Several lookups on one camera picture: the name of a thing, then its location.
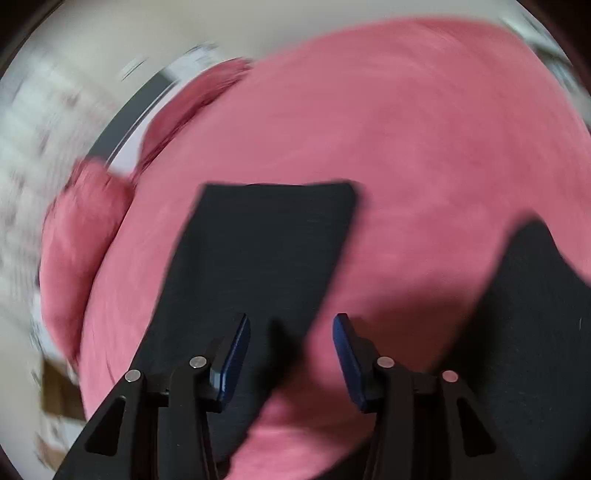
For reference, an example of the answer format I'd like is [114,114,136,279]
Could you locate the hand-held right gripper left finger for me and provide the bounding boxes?
[53,313,252,480]

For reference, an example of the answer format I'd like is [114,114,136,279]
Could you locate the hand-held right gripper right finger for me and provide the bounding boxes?
[332,313,528,480]

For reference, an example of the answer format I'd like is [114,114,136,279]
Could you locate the black garment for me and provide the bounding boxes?
[139,181,591,480]

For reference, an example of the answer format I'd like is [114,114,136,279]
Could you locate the brown cardboard box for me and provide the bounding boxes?
[41,360,88,421]

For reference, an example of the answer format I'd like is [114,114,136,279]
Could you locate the pink pillow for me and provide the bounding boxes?
[39,159,134,365]

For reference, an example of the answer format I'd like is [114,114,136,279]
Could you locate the pink plush blanket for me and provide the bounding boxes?
[76,18,591,480]

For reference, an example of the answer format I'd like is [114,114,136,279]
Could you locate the white floral bedding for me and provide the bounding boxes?
[0,60,112,324]

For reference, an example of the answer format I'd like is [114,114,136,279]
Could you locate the dark grey bed frame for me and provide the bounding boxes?
[88,69,178,162]

